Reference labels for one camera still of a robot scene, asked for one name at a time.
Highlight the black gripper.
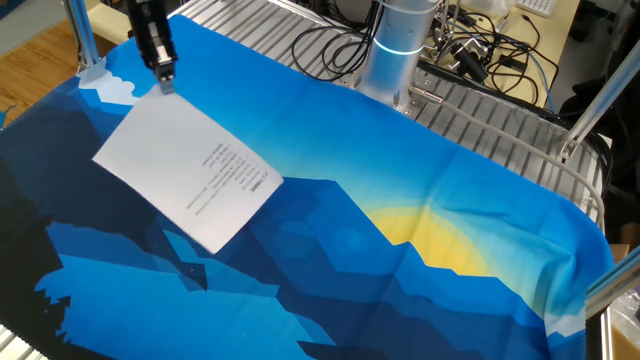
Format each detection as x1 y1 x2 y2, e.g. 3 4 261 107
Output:
124 0 179 96

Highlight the white printed paper sheet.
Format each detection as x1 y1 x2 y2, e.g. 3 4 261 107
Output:
92 85 285 255

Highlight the beige side table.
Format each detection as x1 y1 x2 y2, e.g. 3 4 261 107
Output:
87 2 135 46

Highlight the blue landscape print tablecloth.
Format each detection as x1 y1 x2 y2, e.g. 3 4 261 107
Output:
0 13 616 360

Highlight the white keyboard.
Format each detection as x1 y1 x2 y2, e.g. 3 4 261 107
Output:
514 0 557 18

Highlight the beige wooden desk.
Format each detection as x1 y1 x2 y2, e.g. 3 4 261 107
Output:
449 0 584 109

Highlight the black office chair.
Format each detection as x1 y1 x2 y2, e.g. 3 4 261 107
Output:
559 74 640 201

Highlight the clear plastic bag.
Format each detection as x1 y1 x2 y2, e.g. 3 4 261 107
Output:
612 287 640 331

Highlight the brown cardboard box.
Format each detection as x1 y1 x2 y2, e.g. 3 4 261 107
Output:
609 242 640 360

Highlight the aluminium frame post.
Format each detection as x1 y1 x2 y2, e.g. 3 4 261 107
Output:
62 0 101 74
557 37 640 164
583 259 640 321

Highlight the black coiled cable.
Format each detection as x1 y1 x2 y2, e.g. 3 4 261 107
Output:
291 0 389 84

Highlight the black clamped camera device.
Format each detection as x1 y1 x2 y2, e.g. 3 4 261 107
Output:
447 39 490 84

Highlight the blue cable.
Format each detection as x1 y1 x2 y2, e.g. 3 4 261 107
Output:
519 47 557 114

